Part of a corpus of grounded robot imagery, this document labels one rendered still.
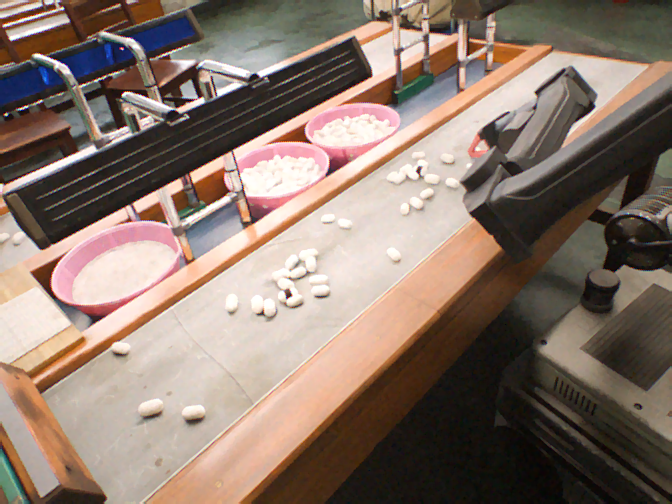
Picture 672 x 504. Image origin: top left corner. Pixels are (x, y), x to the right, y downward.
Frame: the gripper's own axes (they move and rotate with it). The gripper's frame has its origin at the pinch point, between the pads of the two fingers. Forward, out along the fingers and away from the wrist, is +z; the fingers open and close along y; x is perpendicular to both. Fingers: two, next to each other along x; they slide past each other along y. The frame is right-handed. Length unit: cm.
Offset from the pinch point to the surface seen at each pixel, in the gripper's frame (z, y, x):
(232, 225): 45, 36, -17
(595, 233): 55, -99, 62
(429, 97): 47, -50, -20
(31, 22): 250, -12, -205
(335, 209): 22.8, 21.9, -5.7
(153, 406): 10, 77, 4
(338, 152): 35.1, 3.3, -17.8
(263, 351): 9, 59, 7
